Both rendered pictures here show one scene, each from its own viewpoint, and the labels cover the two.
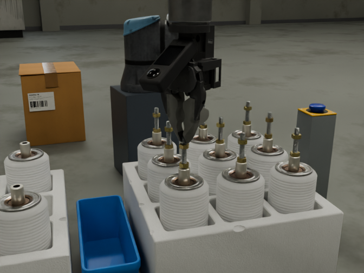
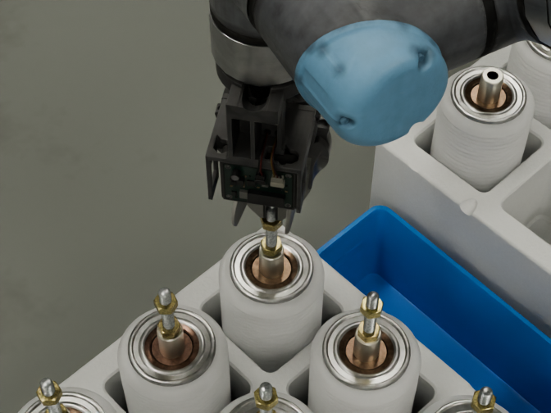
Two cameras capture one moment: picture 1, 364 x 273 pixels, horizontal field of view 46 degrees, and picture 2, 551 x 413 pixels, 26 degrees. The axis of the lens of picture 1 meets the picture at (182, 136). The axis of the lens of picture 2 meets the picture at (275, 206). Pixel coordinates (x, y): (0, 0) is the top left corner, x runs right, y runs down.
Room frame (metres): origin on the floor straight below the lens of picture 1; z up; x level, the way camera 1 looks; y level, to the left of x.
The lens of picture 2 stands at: (1.28, -0.28, 1.15)
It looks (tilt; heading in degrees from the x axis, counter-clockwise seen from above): 54 degrees down; 152
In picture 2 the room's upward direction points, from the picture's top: straight up
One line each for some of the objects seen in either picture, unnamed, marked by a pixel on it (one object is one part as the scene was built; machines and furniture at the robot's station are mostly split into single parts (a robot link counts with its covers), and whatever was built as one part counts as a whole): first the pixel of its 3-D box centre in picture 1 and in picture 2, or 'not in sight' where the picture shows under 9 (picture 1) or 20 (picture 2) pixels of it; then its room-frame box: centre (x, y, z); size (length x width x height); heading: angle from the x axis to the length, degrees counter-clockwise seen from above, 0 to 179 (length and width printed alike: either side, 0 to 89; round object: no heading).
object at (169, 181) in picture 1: (183, 182); (271, 268); (0.75, 0.00, 0.25); 0.08 x 0.08 x 0.01
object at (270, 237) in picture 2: (184, 156); (271, 233); (0.75, 0.00, 0.30); 0.01 x 0.01 x 0.08
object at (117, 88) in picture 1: (144, 131); not in sight; (1.39, 0.13, 0.15); 0.18 x 0.18 x 0.30; 25
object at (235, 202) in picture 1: (239, 215); (179, 396); (0.78, -0.12, 0.16); 0.10 x 0.10 x 0.18
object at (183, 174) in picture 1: (183, 175); (271, 260); (0.75, 0.00, 0.26); 0.02 x 0.02 x 0.03
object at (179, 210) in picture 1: (183, 223); (271, 319); (0.75, 0.00, 0.16); 0.10 x 0.10 x 0.18
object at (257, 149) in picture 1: (267, 150); not in sight; (0.93, -0.20, 0.25); 0.08 x 0.08 x 0.01
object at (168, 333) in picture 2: (241, 159); (169, 327); (0.78, -0.12, 0.29); 0.02 x 0.02 x 0.01; 30
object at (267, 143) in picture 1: (267, 144); not in sight; (0.93, -0.20, 0.26); 0.02 x 0.02 x 0.03
